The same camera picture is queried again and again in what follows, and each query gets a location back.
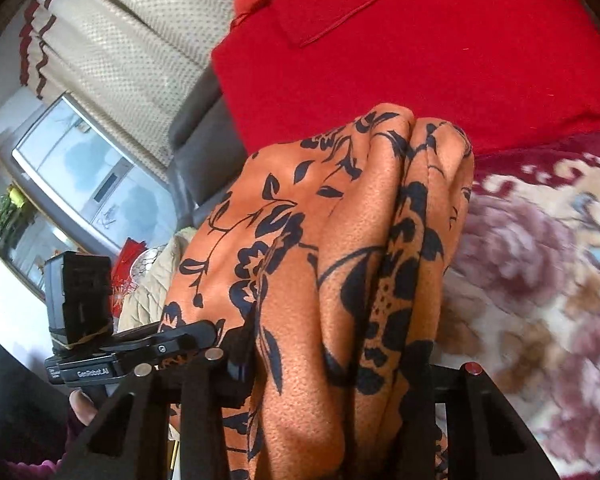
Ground floral plush blanket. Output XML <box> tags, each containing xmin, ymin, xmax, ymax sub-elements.
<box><xmin>430</xmin><ymin>132</ymin><xmax>600</xmax><ymax>471</ymax></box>

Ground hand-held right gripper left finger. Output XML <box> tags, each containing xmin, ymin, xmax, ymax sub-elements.
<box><xmin>50</xmin><ymin>315</ymin><xmax>261</xmax><ymax>480</ymax></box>

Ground silver honeycomb patterned wrap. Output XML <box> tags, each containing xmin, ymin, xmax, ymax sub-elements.
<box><xmin>132</xmin><ymin>245</ymin><xmax>170</xmax><ymax>281</ymax></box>

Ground red gift box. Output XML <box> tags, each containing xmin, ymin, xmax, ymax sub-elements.
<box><xmin>109</xmin><ymin>239</ymin><xmax>148</xmax><ymax>311</ymax></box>

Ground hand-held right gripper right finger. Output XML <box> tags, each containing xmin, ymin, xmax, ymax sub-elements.
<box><xmin>427</xmin><ymin>361</ymin><xmax>568</xmax><ymax>480</ymax></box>

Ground orange floral top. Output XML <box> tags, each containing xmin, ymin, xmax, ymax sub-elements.
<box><xmin>157</xmin><ymin>102</ymin><xmax>476</xmax><ymax>480</ymax></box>

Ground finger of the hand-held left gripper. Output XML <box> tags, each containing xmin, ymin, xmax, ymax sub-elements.
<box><xmin>100</xmin><ymin>319</ymin><xmax>222</xmax><ymax>357</ymax></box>

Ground brown leather sofa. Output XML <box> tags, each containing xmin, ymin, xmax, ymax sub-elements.
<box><xmin>165</xmin><ymin>65</ymin><xmax>251</xmax><ymax>231</ymax></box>

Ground person's left hand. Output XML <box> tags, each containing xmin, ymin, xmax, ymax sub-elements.
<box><xmin>69</xmin><ymin>389</ymin><xmax>101</xmax><ymax>428</ymax></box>

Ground beige quilted jacket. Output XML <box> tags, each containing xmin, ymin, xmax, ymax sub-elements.
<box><xmin>117</xmin><ymin>227</ymin><xmax>201</xmax><ymax>331</ymax></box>

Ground beige dotted curtain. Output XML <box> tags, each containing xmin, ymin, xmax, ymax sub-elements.
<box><xmin>19</xmin><ymin>0</ymin><xmax>236</xmax><ymax>171</ymax></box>

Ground red fleece cloth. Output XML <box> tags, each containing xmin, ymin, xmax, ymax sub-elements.
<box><xmin>210</xmin><ymin>0</ymin><xmax>600</xmax><ymax>161</ymax></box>

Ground green potted plant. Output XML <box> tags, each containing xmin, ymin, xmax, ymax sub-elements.
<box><xmin>0</xmin><ymin>184</ymin><xmax>37</xmax><ymax>237</ymax></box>

